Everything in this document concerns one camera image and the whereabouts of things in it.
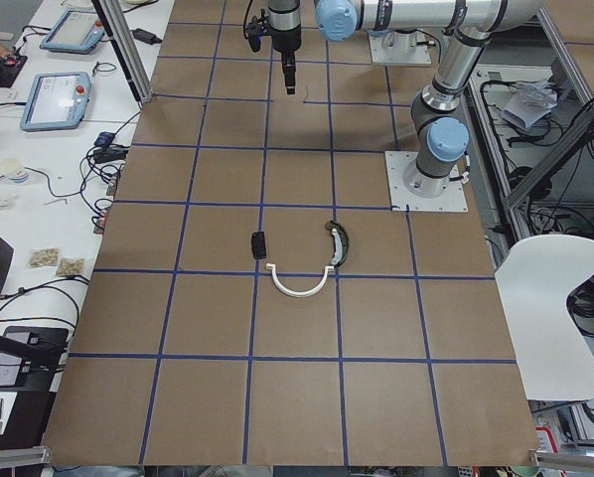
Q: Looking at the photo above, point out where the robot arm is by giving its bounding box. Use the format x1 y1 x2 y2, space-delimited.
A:
314 1 541 198
267 0 301 55

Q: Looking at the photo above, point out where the white curved plastic part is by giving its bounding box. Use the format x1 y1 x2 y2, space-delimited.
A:
264 263 338 299

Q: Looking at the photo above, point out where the aluminium frame post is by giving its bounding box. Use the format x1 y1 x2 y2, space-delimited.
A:
92 0 153 104

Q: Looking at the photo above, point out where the black power adapter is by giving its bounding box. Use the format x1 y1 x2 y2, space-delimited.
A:
131 28 162 45

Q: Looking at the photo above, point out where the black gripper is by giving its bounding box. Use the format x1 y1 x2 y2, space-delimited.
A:
281 52 296 95

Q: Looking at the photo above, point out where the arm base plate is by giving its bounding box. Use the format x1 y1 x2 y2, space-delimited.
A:
384 151 469 213
368 30 432 67

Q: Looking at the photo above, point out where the far teach pendant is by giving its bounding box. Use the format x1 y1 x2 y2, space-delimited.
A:
40 9 104 55

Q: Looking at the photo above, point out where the black device on desk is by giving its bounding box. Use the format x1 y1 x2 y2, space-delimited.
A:
0 326 69 392

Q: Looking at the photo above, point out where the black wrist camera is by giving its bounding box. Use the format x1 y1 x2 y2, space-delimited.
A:
244 12 267 53

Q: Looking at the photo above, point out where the teach pendant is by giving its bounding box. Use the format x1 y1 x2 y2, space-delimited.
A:
20 72 91 132
40 9 104 55

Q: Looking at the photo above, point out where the white paper cup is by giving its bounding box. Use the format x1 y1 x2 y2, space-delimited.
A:
0 158 29 184

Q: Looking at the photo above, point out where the olive curved brake shoe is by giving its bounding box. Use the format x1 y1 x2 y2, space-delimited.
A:
324 220 350 268

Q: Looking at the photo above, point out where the white chair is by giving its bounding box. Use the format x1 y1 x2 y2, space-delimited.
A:
495 235 594 401

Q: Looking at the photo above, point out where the near teach pendant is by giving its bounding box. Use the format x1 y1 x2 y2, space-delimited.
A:
20 72 91 132

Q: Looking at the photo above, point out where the small black plastic part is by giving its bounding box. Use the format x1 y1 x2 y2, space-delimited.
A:
250 231 267 260

